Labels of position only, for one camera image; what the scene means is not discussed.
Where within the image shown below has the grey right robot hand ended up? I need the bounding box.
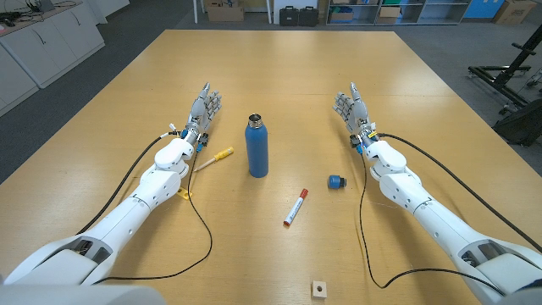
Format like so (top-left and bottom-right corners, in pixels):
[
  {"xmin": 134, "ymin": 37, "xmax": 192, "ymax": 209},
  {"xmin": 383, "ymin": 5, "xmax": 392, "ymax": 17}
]
[{"xmin": 332, "ymin": 81, "xmax": 376, "ymax": 136}]

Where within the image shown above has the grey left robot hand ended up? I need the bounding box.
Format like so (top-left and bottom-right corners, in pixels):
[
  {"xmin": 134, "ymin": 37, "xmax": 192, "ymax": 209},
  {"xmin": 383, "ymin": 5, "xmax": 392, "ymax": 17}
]
[{"xmin": 187, "ymin": 81, "xmax": 223, "ymax": 136}]

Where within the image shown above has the blue metal water bottle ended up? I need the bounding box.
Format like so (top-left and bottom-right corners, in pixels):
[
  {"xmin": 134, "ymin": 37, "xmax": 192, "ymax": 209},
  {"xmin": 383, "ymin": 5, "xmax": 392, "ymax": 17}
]
[{"xmin": 244, "ymin": 113, "xmax": 269, "ymax": 179}]

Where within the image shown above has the white marker pen red cap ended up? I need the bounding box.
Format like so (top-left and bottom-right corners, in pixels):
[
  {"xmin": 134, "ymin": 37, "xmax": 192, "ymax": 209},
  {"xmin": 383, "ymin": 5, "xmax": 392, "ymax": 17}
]
[{"xmin": 283, "ymin": 188, "xmax": 309, "ymax": 228}]

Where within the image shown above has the large cardboard box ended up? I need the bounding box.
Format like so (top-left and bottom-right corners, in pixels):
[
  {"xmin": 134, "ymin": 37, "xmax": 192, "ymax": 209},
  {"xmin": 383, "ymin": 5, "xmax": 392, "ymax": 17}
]
[{"xmin": 206, "ymin": 0, "xmax": 246, "ymax": 23}]

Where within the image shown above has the cardboard box in shelf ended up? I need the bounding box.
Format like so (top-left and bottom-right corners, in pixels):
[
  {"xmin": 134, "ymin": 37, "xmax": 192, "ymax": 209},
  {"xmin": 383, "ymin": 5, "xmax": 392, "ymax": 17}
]
[{"xmin": 375, "ymin": 6, "xmax": 401, "ymax": 25}]

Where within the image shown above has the black equipment case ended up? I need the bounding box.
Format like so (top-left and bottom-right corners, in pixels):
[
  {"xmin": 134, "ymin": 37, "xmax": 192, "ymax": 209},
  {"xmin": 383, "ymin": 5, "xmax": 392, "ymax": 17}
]
[
  {"xmin": 298, "ymin": 6, "xmax": 320, "ymax": 28},
  {"xmin": 279, "ymin": 5, "xmax": 300, "ymax": 27}
]

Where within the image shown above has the grey shelf unit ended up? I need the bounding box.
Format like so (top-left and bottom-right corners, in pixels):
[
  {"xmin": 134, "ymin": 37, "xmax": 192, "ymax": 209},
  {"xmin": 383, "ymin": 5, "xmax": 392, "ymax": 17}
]
[{"xmin": 325, "ymin": 0, "xmax": 472, "ymax": 26}]

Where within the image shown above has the black wheeled stand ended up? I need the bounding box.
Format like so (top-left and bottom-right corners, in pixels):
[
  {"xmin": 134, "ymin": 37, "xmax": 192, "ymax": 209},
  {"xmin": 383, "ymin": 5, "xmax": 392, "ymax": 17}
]
[{"xmin": 467, "ymin": 25, "xmax": 542, "ymax": 115}]

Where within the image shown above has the white cabinet row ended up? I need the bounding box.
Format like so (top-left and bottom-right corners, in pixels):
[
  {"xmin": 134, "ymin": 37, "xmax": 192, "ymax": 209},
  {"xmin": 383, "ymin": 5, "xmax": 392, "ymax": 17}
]
[{"xmin": 0, "ymin": 0, "xmax": 106, "ymax": 118}]

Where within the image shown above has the black bulky base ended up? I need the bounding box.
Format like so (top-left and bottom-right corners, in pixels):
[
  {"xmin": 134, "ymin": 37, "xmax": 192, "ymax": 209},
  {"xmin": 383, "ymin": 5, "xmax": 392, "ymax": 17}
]
[{"xmin": 492, "ymin": 99, "xmax": 542, "ymax": 148}]

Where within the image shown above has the small wooden block with hole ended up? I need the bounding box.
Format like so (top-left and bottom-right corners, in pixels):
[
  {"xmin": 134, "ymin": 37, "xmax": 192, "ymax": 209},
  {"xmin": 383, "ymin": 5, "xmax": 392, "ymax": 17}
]
[{"xmin": 310, "ymin": 280, "xmax": 328, "ymax": 300}]

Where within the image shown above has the printed cardboard box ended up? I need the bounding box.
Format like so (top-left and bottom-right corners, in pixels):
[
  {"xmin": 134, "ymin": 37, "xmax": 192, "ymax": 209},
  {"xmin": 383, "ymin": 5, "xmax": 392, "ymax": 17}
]
[{"xmin": 492, "ymin": 0, "xmax": 538, "ymax": 25}]

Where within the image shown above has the yellow handled screwdriver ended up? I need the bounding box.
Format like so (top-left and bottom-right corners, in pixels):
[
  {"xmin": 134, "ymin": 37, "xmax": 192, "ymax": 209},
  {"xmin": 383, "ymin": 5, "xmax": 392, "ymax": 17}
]
[{"xmin": 193, "ymin": 146, "xmax": 235, "ymax": 173}]

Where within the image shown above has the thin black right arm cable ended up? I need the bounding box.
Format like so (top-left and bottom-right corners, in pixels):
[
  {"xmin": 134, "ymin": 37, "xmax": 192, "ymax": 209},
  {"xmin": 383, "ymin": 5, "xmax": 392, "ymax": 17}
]
[{"xmin": 358, "ymin": 147, "xmax": 507, "ymax": 297}]

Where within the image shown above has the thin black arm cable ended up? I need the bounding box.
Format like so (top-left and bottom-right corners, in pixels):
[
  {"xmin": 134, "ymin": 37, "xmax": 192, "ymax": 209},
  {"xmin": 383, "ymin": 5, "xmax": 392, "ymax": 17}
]
[
  {"xmin": 358, "ymin": 147, "xmax": 507, "ymax": 297},
  {"xmin": 91, "ymin": 146, "xmax": 213, "ymax": 285}
]

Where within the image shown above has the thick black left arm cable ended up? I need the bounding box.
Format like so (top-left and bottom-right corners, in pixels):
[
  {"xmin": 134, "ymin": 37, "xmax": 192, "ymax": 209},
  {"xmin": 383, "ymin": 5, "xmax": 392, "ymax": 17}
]
[{"xmin": 75, "ymin": 131, "xmax": 179, "ymax": 236}]

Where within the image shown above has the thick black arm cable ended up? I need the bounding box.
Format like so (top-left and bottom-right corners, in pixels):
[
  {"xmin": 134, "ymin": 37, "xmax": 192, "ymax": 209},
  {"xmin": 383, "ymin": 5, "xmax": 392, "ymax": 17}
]
[
  {"xmin": 376, "ymin": 132, "xmax": 542, "ymax": 254},
  {"xmin": 75, "ymin": 131, "xmax": 179, "ymax": 236}
]

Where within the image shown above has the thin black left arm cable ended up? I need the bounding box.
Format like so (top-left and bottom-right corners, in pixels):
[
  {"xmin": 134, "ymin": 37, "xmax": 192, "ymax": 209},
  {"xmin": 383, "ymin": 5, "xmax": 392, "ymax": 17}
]
[{"xmin": 91, "ymin": 146, "xmax": 213, "ymax": 285}]

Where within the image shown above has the blue wall panel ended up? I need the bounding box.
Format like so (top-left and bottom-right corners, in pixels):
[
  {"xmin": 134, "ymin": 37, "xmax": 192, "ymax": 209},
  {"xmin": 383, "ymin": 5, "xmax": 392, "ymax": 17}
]
[{"xmin": 463, "ymin": 0, "xmax": 495, "ymax": 19}]

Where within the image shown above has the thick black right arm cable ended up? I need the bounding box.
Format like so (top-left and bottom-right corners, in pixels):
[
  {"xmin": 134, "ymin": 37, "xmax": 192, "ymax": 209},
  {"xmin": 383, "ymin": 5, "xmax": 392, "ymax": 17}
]
[{"xmin": 376, "ymin": 132, "xmax": 542, "ymax": 254}]

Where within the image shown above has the black cable bundle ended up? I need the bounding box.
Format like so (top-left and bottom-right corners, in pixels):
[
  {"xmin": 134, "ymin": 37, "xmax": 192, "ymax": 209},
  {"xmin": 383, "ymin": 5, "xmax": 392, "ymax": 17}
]
[{"xmin": 0, "ymin": 10, "xmax": 30, "ymax": 27}]

